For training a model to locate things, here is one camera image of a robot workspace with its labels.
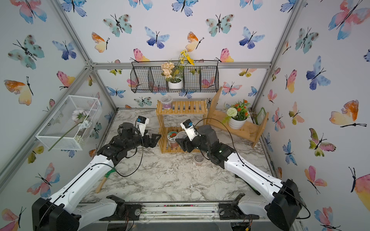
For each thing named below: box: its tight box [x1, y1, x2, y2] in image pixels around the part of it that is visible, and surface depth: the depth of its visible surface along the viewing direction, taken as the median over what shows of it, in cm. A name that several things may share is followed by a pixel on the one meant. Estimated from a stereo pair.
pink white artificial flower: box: [47, 109, 93, 152], surface depth 74 cm
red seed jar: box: [194, 153, 205, 167], surface depth 88 cm
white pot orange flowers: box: [222, 99, 252, 130], surface depth 92 cm
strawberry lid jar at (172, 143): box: [167, 130, 180, 149], surface depth 93 cm
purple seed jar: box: [160, 95, 173, 110], surface depth 81 cm
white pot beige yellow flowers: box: [160, 49, 196, 90], surface depth 87 cm
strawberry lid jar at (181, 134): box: [176, 130, 188, 140], surface depth 73 cm
